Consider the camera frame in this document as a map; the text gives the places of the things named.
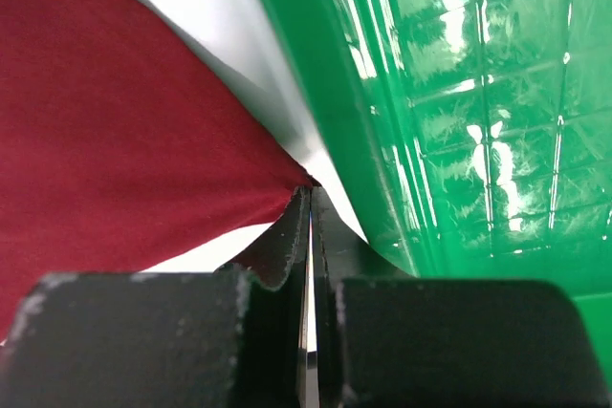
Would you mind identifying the green plastic tray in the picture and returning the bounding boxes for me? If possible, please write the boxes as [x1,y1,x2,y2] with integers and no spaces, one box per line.
[262,0,611,371]

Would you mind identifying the dark red t shirt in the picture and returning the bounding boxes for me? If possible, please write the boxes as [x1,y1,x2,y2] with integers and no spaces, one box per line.
[1,0,312,332]

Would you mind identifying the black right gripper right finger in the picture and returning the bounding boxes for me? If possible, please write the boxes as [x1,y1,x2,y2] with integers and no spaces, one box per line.
[311,187,611,407]

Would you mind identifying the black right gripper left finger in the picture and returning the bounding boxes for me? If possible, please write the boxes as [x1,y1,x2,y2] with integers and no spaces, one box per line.
[1,187,311,407]

